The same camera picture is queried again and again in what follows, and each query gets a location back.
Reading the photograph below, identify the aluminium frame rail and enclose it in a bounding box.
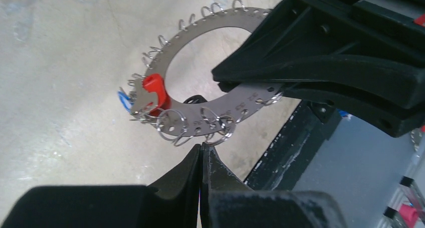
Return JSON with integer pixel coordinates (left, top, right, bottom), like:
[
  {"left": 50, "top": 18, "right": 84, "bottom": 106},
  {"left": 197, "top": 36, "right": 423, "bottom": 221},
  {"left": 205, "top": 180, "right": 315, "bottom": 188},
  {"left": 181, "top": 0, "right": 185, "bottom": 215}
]
[{"left": 377, "top": 144, "right": 424, "bottom": 227}]

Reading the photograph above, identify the red plastic key tag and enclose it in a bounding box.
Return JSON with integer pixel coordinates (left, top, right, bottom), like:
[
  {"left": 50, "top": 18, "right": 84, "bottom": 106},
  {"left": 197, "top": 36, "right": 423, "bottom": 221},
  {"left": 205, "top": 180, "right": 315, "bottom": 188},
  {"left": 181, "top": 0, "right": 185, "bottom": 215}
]
[{"left": 142, "top": 73, "right": 171, "bottom": 115}]

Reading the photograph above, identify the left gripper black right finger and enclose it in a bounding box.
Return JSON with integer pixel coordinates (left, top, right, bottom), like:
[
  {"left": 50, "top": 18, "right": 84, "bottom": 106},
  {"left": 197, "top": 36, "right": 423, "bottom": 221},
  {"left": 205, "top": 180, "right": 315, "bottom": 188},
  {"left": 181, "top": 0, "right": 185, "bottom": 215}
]
[{"left": 199, "top": 143, "right": 347, "bottom": 227}]

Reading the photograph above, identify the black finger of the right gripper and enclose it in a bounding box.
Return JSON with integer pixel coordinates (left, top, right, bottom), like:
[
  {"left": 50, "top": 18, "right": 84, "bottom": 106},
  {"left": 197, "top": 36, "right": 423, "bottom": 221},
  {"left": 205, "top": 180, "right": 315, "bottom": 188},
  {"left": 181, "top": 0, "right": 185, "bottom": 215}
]
[
  {"left": 212, "top": 0, "right": 424, "bottom": 109},
  {"left": 217, "top": 81, "right": 425, "bottom": 138}
]

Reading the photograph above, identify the large keyring with keys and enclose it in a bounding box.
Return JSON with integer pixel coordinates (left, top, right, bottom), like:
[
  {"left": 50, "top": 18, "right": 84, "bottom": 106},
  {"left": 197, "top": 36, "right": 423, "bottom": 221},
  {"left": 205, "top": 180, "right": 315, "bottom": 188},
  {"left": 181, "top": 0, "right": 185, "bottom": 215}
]
[{"left": 119, "top": 0, "right": 282, "bottom": 146}]

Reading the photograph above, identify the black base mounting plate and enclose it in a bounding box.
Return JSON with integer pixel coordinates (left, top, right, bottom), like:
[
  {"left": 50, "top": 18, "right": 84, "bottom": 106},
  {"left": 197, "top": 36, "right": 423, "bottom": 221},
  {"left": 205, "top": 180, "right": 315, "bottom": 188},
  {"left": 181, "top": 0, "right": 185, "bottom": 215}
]
[{"left": 244, "top": 101, "right": 341, "bottom": 190}]

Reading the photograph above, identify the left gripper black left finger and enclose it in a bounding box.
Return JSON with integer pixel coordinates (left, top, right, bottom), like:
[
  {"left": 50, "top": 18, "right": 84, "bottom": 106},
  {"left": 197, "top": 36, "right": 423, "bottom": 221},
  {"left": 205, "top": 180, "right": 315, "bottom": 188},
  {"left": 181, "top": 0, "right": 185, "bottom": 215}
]
[{"left": 3, "top": 144, "right": 201, "bottom": 227}]

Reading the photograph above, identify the blue plastic key tag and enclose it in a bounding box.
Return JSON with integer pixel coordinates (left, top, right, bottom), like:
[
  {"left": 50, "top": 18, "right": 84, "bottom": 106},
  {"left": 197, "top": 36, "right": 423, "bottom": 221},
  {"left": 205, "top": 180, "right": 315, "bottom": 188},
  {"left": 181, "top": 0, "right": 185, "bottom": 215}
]
[{"left": 117, "top": 91, "right": 133, "bottom": 113}]

